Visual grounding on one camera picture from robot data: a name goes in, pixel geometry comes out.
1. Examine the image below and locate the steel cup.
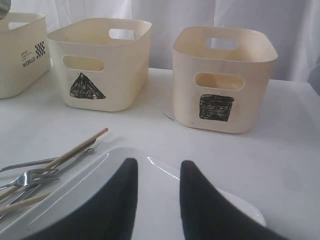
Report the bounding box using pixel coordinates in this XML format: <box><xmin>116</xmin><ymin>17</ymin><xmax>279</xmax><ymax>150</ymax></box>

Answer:
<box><xmin>0</xmin><ymin>0</ymin><xmax>12</xmax><ymax>20</ymax></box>

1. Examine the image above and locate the short wooden chopstick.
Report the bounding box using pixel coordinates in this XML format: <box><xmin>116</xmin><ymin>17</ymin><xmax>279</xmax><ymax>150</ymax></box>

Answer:
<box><xmin>0</xmin><ymin>192</ymin><xmax>53</xmax><ymax>216</ymax></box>

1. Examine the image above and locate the white square plate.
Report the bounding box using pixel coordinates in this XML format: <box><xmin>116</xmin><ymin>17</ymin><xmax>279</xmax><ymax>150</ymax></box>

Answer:
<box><xmin>0</xmin><ymin>146</ymin><xmax>267</xmax><ymax>240</ymax></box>

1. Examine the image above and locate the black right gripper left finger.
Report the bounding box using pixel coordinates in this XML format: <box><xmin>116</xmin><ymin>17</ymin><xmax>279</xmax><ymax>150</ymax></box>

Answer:
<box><xmin>27</xmin><ymin>158</ymin><xmax>139</xmax><ymax>240</ymax></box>

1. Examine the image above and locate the white backdrop curtain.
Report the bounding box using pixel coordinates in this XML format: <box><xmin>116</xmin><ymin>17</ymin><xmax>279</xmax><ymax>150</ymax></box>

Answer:
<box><xmin>10</xmin><ymin>0</ymin><xmax>320</xmax><ymax>92</ymax></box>

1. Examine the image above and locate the cream bin with circle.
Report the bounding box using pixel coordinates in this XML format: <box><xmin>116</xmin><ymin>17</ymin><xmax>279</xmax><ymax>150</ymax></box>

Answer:
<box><xmin>0</xmin><ymin>12</ymin><xmax>51</xmax><ymax>99</ymax></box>

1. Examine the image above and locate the long wooden chopstick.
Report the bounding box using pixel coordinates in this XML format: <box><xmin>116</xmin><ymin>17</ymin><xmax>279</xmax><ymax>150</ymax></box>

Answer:
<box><xmin>0</xmin><ymin>128</ymin><xmax>109</xmax><ymax>201</ymax></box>

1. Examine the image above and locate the steel fork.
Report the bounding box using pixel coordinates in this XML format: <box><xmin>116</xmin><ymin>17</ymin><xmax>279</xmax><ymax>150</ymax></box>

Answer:
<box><xmin>0</xmin><ymin>168</ymin><xmax>59</xmax><ymax>191</ymax></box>

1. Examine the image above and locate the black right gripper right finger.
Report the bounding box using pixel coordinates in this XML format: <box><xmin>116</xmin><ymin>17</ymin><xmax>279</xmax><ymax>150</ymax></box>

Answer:
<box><xmin>180</xmin><ymin>160</ymin><xmax>283</xmax><ymax>240</ymax></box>

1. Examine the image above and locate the cream bin with triangle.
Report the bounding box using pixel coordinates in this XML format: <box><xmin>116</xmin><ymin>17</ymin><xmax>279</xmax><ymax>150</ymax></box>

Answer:
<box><xmin>46</xmin><ymin>18</ymin><xmax>152</xmax><ymax>112</ymax></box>

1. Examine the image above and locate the steel table knife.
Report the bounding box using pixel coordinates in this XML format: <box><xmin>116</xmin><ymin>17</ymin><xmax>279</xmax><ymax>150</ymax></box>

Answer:
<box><xmin>0</xmin><ymin>140</ymin><xmax>96</xmax><ymax>219</ymax></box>

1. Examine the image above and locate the steel spoon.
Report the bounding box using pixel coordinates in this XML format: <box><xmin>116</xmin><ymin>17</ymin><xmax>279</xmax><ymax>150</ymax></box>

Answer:
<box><xmin>0</xmin><ymin>147</ymin><xmax>95</xmax><ymax>173</ymax></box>

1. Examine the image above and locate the cream bin with square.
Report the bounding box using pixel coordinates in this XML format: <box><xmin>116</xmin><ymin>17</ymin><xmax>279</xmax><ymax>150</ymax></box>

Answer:
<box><xmin>172</xmin><ymin>26</ymin><xmax>278</xmax><ymax>134</ymax></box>

